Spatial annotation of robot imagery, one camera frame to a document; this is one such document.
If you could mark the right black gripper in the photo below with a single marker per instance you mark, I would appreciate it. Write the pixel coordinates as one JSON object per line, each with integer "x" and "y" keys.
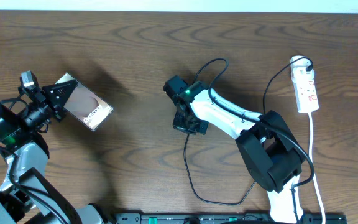
{"x": 177, "y": 125}

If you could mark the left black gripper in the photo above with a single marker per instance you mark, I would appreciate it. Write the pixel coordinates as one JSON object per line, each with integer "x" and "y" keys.
{"x": 38, "y": 98}

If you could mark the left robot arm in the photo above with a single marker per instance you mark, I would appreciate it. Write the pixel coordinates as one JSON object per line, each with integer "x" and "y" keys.
{"x": 26, "y": 154}

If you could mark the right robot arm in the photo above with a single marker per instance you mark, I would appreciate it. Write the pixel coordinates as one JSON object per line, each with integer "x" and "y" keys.
{"x": 270, "y": 152}

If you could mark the white power strip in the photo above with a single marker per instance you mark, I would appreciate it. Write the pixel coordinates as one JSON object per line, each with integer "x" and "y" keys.
{"x": 302, "y": 76}

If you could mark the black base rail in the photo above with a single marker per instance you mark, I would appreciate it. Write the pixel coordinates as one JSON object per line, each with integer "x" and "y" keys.
{"x": 216, "y": 218}

